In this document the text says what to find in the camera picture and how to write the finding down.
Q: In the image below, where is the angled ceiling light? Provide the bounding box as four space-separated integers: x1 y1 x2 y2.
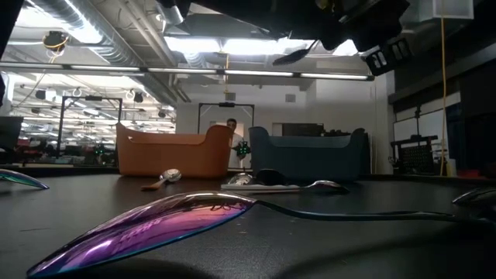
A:
332 38 360 58

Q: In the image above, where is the bright ceiling light panel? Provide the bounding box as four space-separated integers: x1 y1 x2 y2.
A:
164 35 334 57

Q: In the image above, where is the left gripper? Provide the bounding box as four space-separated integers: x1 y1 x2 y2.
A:
191 0 321 40

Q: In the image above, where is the silver spoon orange handle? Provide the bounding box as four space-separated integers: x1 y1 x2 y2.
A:
227 172 255 187
139 168 183 191

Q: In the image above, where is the yellow cable reel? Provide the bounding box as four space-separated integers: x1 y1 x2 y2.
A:
41 29 71 63

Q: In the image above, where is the white ceiling box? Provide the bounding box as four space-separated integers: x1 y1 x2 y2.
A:
432 0 475 20

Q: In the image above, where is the person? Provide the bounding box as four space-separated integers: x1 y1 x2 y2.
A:
223 118 251 171

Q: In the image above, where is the black table mat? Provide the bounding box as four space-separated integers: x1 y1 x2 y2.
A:
0 165 496 279

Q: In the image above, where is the black gantry frame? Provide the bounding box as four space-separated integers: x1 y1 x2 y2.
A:
56 95 124 158

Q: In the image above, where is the large orange plastic bin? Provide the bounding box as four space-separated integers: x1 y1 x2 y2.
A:
115 122 235 179

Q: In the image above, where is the dark computer monitor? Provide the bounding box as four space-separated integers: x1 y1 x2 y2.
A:
0 115 24 153

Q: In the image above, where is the silver spoon white handle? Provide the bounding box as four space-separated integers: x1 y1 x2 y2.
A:
220 179 350 195

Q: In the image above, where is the dark wall screen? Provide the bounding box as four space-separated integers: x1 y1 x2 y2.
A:
281 122 325 137

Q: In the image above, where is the black pegboard cart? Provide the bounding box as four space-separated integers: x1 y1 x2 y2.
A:
389 133 441 176

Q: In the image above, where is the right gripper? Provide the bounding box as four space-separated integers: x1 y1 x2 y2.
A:
314 0 414 77

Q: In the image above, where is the person's handheld black device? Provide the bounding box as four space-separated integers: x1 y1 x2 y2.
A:
232 139 252 160

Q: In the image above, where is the large blue-grey plastic bin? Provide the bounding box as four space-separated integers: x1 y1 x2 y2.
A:
247 126 369 182

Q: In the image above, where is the long linear ceiling light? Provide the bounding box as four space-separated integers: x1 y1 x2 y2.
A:
0 60 376 81

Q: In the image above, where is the silver ventilation duct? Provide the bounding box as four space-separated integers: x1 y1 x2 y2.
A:
22 0 137 67
115 0 195 105

